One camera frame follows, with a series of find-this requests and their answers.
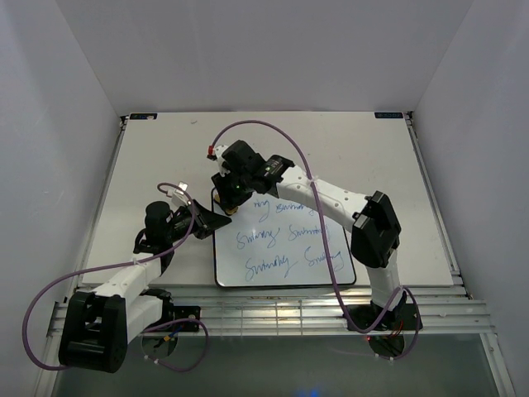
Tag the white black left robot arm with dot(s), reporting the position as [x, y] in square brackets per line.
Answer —
[100, 323]

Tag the black framed whiteboard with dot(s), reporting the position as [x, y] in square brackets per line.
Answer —
[270, 243]

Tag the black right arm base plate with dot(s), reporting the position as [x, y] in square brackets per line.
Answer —
[364, 315]

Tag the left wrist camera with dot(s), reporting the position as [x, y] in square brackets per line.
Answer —
[178, 195]

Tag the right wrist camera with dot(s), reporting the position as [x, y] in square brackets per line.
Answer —
[215, 153]

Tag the blue table label right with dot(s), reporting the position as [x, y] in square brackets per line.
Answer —
[388, 115]

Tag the blue table label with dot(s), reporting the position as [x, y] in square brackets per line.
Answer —
[388, 115]
[143, 116]

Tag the blue table label left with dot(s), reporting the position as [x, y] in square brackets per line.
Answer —
[143, 116]

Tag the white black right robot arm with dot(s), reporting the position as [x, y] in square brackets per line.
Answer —
[370, 219]

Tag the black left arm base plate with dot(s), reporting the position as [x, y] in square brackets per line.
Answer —
[173, 313]

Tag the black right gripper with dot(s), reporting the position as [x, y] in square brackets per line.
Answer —
[221, 184]

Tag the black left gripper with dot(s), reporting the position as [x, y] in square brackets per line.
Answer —
[210, 220]

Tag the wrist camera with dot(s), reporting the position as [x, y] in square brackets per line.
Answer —
[215, 153]
[178, 195]

